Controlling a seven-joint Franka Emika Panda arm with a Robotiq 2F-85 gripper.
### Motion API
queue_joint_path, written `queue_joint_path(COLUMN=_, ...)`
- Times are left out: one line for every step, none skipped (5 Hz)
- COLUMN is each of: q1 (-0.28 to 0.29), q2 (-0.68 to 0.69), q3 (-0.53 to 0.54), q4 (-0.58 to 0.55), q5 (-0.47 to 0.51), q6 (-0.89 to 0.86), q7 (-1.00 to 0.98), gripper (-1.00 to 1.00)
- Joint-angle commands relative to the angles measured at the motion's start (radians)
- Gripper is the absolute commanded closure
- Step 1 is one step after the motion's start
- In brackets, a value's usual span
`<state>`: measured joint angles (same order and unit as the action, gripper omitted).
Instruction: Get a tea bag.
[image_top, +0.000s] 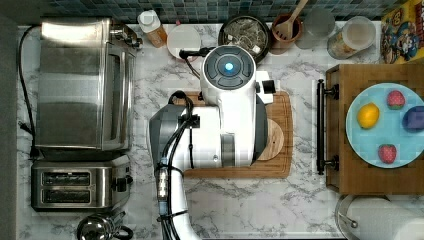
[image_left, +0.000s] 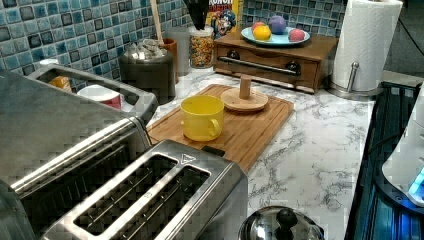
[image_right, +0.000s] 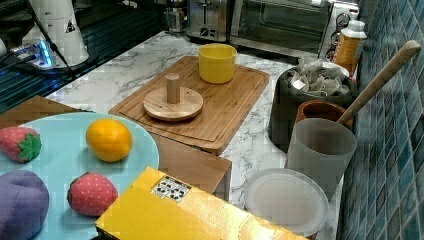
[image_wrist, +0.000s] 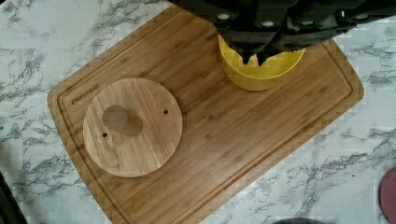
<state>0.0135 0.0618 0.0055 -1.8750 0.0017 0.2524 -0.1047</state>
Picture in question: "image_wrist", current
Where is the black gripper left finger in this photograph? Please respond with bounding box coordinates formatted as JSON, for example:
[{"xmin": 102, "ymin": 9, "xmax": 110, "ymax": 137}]
[{"xmin": 239, "ymin": 52, "xmax": 253, "ymax": 64}]

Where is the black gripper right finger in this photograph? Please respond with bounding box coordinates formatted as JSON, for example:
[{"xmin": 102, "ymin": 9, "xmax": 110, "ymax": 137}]
[{"xmin": 256, "ymin": 51, "xmax": 273, "ymax": 66}]

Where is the yellow cup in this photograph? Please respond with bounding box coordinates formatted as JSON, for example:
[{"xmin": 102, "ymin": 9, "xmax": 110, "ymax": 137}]
[{"xmin": 218, "ymin": 35, "xmax": 304, "ymax": 91}]

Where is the bamboo cutting board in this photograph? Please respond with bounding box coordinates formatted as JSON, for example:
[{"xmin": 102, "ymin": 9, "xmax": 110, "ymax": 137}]
[{"xmin": 48, "ymin": 6, "xmax": 364, "ymax": 224}]

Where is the round wooden lid with knob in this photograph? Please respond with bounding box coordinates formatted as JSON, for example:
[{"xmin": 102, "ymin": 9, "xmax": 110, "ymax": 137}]
[{"xmin": 83, "ymin": 77, "xmax": 183, "ymax": 177}]

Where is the dark red round object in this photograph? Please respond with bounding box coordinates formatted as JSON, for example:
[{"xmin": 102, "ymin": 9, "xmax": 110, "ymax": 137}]
[{"xmin": 378, "ymin": 168, "xmax": 396, "ymax": 224}]

